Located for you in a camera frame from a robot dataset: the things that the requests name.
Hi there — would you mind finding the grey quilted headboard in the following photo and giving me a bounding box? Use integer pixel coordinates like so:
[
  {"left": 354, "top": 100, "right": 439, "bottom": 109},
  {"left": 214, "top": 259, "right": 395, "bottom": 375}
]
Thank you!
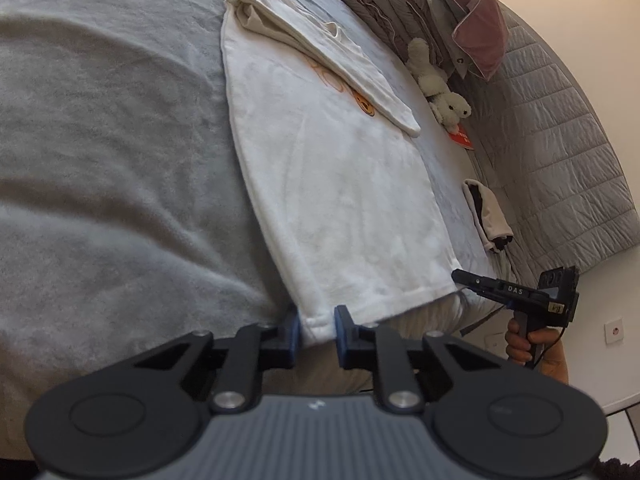
[{"left": 459, "top": 6, "right": 639, "bottom": 285}]

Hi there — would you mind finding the person right hand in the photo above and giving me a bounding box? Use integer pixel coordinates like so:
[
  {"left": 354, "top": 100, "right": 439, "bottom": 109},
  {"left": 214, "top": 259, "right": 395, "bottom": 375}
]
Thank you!
[{"left": 504, "top": 318, "right": 559, "bottom": 366}]

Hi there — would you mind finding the white plush dog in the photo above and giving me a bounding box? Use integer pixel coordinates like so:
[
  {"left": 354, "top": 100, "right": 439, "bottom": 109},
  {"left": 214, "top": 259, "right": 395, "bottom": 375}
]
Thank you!
[{"left": 406, "top": 38, "right": 472, "bottom": 133}]

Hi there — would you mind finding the white Winnie the Pooh sweatshirt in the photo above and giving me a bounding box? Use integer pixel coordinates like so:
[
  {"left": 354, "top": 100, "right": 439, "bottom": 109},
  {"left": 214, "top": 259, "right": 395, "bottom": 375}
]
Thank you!
[{"left": 220, "top": 0, "right": 459, "bottom": 344}]

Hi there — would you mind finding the grey bed sheet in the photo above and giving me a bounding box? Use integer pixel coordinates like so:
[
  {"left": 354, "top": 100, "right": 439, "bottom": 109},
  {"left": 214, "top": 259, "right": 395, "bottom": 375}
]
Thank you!
[{"left": 0, "top": 0, "right": 526, "bottom": 461}]

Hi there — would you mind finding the mauve pillow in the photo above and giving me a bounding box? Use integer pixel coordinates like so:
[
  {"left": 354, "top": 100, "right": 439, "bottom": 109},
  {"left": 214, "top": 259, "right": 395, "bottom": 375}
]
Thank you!
[{"left": 447, "top": 0, "right": 509, "bottom": 80}]

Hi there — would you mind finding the cream folded garment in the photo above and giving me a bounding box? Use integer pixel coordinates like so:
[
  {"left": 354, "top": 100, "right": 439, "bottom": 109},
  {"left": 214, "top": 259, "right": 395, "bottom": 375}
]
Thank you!
[{"left": 462, "top": 179, "right": 513, "bottom": 252}]

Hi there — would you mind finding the orange book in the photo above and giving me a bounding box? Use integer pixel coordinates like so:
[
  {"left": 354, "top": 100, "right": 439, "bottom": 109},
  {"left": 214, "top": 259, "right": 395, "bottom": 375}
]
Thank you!
[{"left": 448, "top": 125, "right": 474, "bottom": 151}]

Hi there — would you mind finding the white wall socket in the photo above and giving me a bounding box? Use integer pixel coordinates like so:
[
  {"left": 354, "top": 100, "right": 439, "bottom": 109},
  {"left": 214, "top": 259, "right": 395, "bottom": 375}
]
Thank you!
[{"left": 604, "top": 318, "right": 624, "bottom": 346}]

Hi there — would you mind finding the folded grey quilt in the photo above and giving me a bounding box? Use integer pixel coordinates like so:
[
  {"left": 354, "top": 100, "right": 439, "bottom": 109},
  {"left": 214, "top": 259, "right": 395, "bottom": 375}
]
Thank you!
[{"left": 343, "top": 0, "right": 471, "bottom": 77}]

